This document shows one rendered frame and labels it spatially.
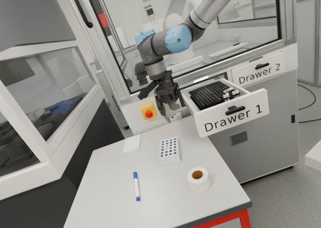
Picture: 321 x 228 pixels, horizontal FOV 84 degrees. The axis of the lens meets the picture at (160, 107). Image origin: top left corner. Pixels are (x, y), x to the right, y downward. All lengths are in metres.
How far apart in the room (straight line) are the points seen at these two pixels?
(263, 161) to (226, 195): 0.91
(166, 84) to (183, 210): 0.42
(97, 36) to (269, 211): 1.46
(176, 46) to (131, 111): 0.56
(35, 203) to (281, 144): 1.53
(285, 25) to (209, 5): 0.65
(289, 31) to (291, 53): 0.12
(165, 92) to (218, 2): 0.32
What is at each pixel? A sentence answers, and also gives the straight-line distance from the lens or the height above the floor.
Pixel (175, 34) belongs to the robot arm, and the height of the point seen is 1.23.
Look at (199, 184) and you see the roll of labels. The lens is 0.62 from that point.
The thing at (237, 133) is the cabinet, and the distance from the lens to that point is 1.25.
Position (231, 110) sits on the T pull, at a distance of 0.70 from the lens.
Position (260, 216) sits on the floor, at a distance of 1.49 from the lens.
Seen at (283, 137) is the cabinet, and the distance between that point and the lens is 1.47.
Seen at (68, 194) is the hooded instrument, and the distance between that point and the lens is 1.16.
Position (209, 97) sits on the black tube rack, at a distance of 0.87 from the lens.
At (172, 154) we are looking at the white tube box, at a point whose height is 0.80.
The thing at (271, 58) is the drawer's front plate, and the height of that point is 0.92.
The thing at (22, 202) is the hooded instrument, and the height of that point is 0.70.
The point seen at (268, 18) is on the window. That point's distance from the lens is 1.16.
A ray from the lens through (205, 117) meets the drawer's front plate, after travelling 0.71.
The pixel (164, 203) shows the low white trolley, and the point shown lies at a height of 0.76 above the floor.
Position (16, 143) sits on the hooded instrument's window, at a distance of 0.97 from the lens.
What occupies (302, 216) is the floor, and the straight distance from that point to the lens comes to 1.52.
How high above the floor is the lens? 1.26
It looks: 23 degrees down
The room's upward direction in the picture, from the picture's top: 21 degrees counter-clockwise
